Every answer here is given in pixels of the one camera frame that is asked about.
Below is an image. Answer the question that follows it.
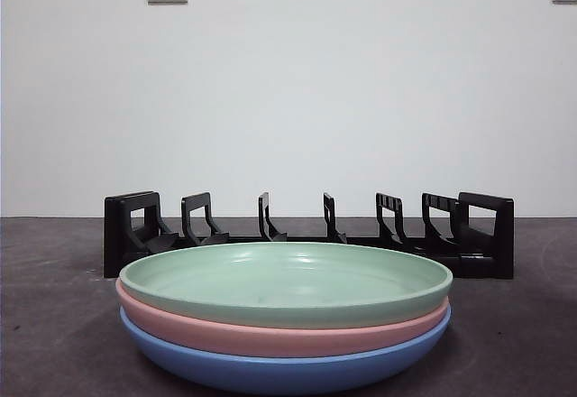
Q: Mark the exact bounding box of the light green round plate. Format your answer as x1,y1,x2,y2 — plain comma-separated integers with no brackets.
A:
119,241,453,330

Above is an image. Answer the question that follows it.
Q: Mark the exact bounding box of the pink round plate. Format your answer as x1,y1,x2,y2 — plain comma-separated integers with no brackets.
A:
114,279,452,358

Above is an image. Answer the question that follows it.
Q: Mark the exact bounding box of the blue round plate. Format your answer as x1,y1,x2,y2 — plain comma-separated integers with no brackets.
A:
119,309,453,393

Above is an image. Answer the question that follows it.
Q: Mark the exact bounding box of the black plastic dish rack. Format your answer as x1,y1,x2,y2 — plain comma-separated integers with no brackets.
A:
103,190,516,280

